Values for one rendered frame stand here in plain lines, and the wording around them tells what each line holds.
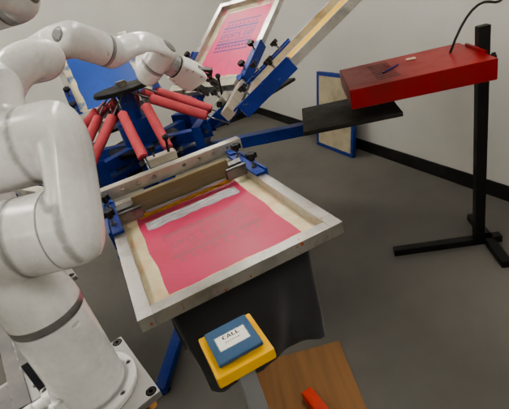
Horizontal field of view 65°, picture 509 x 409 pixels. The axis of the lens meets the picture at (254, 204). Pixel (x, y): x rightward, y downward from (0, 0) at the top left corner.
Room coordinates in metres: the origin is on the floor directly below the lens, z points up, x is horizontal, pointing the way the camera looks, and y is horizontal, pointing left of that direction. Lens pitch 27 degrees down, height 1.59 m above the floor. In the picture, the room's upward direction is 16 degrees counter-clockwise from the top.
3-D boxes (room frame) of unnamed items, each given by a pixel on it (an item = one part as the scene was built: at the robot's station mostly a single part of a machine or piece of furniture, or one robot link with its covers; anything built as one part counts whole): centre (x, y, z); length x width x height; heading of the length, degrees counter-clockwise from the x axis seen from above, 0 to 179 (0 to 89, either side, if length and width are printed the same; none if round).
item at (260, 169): (1.52, -0.01, 0.97); 0.30 x 0.05 x 0.07; 18
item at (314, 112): (2.07, -0.16, 0.91); 1.34 x 0.41 x 0.08; 78
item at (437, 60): (1.91, -0.89, 1.06); 0.61 x 0.46 x 0.12; 78
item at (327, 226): (1.21, 0.18, 0.97); 0.79 x 0.58 x 0.04; 18
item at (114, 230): (1.35, 0.52, 0.97); 0.30 x 0.05 x 0.07; 18
